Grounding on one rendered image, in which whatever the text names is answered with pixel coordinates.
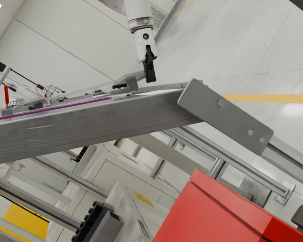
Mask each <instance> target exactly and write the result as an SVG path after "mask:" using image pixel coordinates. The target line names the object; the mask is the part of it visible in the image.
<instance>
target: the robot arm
mask: <svg viewBox="0 0 303 242"><path fill-rule="evenodd" d="M98 1H99V2H101V3H102V4H104V5H105V6H107V7H108V8H110V9H112V10H114V11H116V12H118V13H120V14H122V15H124V16H126V18H127V24H128V29H129V30H130V32H131V33H132V34H134V36H135V42H136V48H137V53H138V58H139V61H140V62H142V63H143V68H144V73H145V79H146V83H151V82H156V76H155V71H154V65H153V60H155V59H157V57H158V54H157V50H156V45H155V41H154V37H153V33H152V30H153V27H152V26H154V22H153V17H152V10H151V4H150V0H98Z"/></svg>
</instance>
